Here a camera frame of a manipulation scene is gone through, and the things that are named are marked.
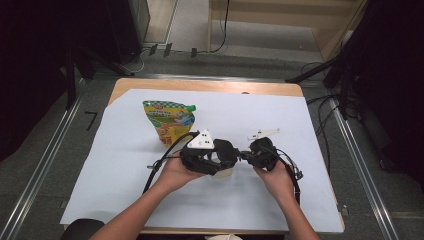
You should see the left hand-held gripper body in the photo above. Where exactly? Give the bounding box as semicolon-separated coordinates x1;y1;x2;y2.
179;128;218;177

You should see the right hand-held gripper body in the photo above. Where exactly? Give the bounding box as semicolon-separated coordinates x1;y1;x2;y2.
247;128;282;172

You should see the clear jar with black lid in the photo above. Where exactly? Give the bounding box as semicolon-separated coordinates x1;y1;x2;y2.
213;139;240;180

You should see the yellow green spout pouch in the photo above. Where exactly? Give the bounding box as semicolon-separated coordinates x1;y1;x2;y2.
142;100;197;147

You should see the person's left hand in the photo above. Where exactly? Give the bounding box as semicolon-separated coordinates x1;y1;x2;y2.
154;151;206;195

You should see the person's right hand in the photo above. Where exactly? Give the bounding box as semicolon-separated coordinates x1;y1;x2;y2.
253;159;297;203

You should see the black stand leg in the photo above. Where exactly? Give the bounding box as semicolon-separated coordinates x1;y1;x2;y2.
285;58;338;84

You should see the black angled floor tape mark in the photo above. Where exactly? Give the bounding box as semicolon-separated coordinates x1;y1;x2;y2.
84;110;99;132

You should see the dark cloth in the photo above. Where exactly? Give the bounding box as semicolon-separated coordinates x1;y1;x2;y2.
59;218;106;240

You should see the black cabinet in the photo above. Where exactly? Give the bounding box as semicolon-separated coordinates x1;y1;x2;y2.
71;0;151;66

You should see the black curtain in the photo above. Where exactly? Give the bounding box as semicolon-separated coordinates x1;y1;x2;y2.
333;0;424;188
0;0;73;161

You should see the right hand-held gripper cable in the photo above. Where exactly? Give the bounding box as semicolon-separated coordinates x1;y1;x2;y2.
274;146;304;206

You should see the hand-held gripper cable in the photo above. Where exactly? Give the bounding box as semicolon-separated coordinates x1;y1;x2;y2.
274;146;304;206
142;131;201;195

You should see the left hand-held gripper cable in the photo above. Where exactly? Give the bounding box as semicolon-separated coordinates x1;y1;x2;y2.
142;131;201;195

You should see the black floor cable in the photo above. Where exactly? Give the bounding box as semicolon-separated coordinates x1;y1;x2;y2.
306;94;341;166

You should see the metal floor rail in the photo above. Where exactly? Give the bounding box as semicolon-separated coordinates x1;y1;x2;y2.
0;78;84;240
93;73;331;84
328;96;400;240

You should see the white floor cable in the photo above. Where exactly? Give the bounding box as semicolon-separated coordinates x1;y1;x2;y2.
119;48;149;74

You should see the black hanging cable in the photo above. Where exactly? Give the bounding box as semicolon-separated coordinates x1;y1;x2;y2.
196;0;231;54

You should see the wooden frame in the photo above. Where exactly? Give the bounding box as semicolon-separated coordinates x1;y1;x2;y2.
207;0;368;63

